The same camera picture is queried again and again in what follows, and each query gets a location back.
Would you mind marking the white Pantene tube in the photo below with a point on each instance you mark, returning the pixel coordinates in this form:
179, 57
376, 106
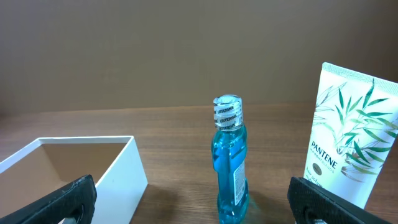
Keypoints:
353, 130

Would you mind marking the white cardboard box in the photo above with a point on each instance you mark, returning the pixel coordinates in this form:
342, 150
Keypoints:
46, 164

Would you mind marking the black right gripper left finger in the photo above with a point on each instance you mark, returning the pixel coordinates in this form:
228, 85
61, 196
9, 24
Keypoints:
72, 203

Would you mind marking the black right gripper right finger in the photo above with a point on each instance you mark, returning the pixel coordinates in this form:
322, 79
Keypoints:
311, 204

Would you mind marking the blue Listerine mouthwash bottle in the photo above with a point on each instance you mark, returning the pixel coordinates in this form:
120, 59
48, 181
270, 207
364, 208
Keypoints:
229, 150

